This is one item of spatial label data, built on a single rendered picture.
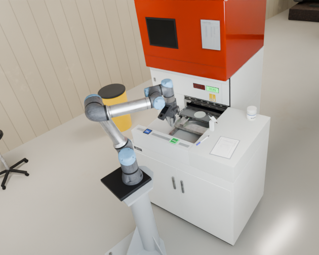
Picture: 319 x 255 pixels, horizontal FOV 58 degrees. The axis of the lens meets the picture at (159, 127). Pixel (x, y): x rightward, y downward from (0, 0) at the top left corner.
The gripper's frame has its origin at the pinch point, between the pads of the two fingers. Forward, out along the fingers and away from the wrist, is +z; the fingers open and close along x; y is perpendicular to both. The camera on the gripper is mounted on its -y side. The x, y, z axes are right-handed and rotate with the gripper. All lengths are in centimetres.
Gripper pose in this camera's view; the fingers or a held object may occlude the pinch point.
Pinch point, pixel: (171, 126)
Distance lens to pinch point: 207.3
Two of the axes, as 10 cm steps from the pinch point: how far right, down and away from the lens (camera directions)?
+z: 1.5, 8.0, 5.8
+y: 6.0, -5.4, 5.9
